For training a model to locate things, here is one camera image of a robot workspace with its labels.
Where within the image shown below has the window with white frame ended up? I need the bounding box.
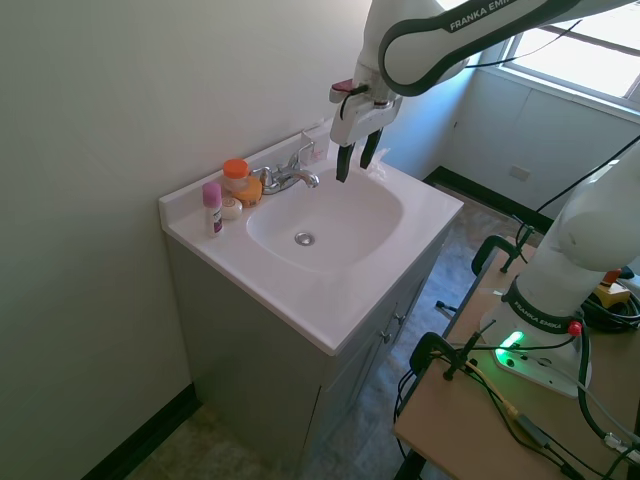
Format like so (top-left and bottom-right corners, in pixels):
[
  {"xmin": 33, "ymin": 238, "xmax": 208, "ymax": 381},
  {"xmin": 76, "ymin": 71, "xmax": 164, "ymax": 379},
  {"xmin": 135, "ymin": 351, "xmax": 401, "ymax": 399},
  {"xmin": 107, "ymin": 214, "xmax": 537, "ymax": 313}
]
[{"xmin": 491, "ymin": 0, "xmax": 640, "ymax": 112}]

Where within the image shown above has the yellow emergency stop box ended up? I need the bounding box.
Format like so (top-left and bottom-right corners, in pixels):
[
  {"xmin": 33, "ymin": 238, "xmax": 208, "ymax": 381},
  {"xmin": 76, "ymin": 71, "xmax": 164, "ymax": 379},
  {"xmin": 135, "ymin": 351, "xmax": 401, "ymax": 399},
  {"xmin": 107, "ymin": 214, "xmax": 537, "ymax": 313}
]
[{"xmin": 596, "ymin": 266, "xmax": 640, "ymax": 315}]

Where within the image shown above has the yellow cable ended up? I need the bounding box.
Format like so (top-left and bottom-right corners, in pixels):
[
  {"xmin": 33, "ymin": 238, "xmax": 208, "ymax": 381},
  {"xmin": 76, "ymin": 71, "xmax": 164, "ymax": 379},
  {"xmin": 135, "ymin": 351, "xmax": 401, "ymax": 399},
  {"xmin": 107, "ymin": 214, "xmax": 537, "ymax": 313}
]
[{"xmin": 462, "ymin": 358, "xmax": 524, "ymax": 424}]

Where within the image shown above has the white tissue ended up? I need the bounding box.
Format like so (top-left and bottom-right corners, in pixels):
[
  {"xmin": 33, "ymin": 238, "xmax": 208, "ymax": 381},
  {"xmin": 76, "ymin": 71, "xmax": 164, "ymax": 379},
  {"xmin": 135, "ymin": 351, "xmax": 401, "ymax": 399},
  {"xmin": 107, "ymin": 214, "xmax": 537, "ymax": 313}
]
[{"xmin": 366, "ymin": 146, "xmax": 390, "ymax": 182}]

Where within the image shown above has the grey cable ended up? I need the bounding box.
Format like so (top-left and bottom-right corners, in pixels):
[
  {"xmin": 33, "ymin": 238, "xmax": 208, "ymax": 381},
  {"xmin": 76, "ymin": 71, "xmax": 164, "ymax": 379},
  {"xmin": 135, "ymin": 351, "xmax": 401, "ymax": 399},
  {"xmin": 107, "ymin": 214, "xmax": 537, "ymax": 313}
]
[{"xmin": 569, "ymin": 377, "xmax": 640, "ymax": 451}]

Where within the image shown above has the pink capped deodorant stick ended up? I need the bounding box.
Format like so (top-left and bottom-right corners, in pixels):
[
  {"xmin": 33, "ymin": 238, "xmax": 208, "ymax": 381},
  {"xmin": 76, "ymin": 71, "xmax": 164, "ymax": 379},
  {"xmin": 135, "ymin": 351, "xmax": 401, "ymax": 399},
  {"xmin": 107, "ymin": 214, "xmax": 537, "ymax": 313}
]
[{"xmin": 201, "ymin": 181, "xmax": 224, "ymax": 240}]

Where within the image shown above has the white vanity sink top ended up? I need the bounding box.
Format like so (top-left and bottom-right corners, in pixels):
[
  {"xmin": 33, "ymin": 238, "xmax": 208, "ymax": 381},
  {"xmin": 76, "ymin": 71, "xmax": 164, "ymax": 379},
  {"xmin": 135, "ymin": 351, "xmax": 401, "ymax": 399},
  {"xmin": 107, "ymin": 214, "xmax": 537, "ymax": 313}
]
[{"xmin": 158, "ymin": 130, "xmax": 466, "ymax": 358}]

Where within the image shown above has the black C clamp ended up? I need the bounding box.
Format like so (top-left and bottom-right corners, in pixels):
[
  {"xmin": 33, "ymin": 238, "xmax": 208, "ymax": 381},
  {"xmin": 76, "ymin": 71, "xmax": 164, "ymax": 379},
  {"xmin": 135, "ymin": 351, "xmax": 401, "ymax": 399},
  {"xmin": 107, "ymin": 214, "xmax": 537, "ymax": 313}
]
[
  {"xmin": 471, "ymin": 223, "xmax": 537, "ymax": 282},
  {"xmin": 408, "ymin": 318, "xmax": 497, "ymax": 385}
]

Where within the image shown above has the small round white container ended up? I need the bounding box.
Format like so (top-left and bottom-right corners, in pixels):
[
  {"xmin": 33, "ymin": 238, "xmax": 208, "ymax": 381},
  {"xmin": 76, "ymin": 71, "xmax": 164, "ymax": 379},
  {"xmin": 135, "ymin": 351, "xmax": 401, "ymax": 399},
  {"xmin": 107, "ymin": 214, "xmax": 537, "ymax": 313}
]
[{"xmin": 220, "ymin": 197, "xmax": 245, "ymax": 222}]

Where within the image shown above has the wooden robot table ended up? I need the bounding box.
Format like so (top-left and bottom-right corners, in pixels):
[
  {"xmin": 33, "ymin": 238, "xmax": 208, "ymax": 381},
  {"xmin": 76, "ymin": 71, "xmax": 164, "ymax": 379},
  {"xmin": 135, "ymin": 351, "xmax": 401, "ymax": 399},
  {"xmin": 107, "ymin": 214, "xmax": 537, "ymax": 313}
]
[{"xmin": 393, "ymin": 234, "xmax": 640, "ymax": 480}]

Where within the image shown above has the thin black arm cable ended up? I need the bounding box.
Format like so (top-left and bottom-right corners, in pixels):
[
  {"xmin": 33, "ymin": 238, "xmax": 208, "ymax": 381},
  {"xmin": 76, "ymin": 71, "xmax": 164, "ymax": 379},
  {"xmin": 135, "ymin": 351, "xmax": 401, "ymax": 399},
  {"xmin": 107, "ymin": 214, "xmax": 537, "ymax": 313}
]
[{"xmin": 472, "ymin": 19, "xmax": 640, "ymax": 216}]

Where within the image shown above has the clear jar with orange lid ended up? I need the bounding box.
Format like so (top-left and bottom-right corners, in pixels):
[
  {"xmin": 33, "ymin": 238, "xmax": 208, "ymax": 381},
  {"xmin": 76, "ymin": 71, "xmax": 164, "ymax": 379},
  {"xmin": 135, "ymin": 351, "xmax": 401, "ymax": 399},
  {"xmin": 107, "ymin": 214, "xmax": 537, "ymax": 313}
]
[{"xmin": 222, "ymin": 158, "xmax": 251, "ymax": 195}]

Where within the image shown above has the white tissue box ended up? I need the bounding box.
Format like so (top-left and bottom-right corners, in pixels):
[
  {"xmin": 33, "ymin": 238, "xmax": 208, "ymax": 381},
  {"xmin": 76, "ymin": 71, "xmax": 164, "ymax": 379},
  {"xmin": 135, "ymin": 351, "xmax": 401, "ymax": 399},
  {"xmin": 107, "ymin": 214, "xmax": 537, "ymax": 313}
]
[{"xmin": 300, "ymin": 123, "xmax": 332, "ymax": 164}]

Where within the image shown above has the grey vanity cabinet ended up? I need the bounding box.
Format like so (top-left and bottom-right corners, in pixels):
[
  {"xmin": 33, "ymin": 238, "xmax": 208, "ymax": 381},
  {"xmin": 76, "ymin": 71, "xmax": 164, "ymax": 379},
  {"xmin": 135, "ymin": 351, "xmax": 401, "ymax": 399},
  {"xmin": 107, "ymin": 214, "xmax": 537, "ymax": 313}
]
[{"xmin": 164, "ymin": 227, "xmax": 451, "ymax": 480}]

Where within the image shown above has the squat orange cream jar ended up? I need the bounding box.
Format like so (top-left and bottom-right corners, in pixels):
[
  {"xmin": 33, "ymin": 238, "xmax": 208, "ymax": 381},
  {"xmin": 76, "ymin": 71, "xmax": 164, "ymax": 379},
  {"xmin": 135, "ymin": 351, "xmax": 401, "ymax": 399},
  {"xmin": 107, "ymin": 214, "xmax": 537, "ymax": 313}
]
[{"xmin": 233, "ymin": 177, "xmax": 265, "ymax": 209}]

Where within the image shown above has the chrome two-handle faucet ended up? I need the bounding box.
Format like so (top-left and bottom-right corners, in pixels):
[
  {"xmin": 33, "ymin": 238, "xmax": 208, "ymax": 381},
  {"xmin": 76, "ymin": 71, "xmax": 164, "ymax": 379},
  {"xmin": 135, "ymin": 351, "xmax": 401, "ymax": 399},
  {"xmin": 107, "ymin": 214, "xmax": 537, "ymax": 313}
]
[{"xmin": 249, "ymin": 141, "xmax": 321, "ymax": 197}]

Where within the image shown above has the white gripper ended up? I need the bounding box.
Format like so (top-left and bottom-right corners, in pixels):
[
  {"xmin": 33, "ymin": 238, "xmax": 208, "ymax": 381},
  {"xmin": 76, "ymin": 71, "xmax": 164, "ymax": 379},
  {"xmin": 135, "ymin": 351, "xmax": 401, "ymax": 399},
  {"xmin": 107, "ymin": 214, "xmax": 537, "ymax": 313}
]
[{"xmin": 329, "ymin": 94, "xmax": 404, "ymax": 184}]

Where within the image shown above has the coiled thick black cable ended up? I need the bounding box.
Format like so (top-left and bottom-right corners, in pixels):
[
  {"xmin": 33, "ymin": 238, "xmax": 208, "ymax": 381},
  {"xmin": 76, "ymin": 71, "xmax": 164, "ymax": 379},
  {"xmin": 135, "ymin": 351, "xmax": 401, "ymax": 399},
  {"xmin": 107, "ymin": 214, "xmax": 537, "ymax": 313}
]
[{"xmin": 577, "ymin": 288, "xmax": 640, "ymax": 335}]

